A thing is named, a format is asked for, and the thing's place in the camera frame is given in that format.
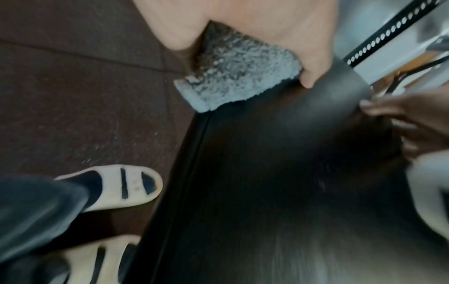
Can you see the person's right hand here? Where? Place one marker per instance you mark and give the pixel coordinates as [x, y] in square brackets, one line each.
[421, 119]

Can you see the person's left hand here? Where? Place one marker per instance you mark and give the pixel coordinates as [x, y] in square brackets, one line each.
[263, 19]

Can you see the grey cleaning cloth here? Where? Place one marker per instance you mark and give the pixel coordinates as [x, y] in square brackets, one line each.
[238, 72]

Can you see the black padded bench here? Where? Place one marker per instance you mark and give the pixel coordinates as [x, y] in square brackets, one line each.
[280, 180]

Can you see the person's dark trousers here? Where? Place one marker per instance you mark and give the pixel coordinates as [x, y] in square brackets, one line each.
[35, 216]

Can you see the black perforated steel upright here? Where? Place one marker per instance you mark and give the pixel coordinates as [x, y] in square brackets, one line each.
[386, 30]

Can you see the cream foam slipper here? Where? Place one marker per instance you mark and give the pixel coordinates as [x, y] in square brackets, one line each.
[136, 177]
[84, 258]

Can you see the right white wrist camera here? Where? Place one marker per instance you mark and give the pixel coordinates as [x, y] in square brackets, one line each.
[426, 180]

